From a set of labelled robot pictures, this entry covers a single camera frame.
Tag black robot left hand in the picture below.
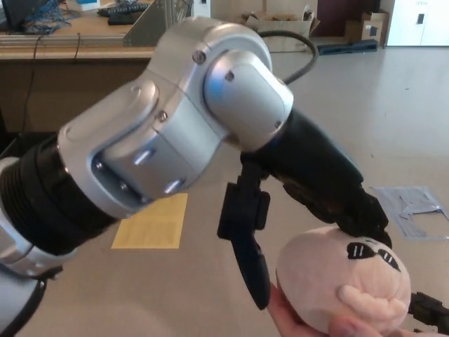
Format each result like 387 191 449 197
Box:
216 107 393 310

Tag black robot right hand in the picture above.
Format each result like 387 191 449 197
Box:
408 290 449 334

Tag person's bare hand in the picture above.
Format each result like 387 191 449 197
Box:
268 282 449 337

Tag pink plush dumpling with sunglasses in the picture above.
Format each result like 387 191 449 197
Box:
275 226 412 334

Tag grey torn floor tape patch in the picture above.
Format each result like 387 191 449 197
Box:
371 185 449 242

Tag long black foam block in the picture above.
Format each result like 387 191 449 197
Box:
317 39 380 57

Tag large open cardboard box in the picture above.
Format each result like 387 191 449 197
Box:
240 5 321 53

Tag plain brown cardboard box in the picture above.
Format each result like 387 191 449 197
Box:
344 20 364 45

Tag small cardboard box with label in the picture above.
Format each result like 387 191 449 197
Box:
361 10 391 48

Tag dark red door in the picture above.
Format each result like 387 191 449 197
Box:
311 0 382 38

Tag yellow rectangular floor sheet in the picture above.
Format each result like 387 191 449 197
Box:
111 192 189 250

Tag white cabinet doors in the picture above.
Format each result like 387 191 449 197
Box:
385 0 449 47

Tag black keyboard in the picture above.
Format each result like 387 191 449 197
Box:
97 2 148 17
107 12 141 26

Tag wooden desk with dark sides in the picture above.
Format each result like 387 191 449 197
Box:
0 0 196 159

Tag black monitor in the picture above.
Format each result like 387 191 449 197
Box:
0 0 50 31

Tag black robot wrist cable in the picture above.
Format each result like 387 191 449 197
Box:
257 30 320 85

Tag long black hanging cable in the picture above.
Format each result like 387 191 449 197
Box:
20 34 43 134

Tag blue cable bundle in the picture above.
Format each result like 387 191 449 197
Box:
22 0 73 34

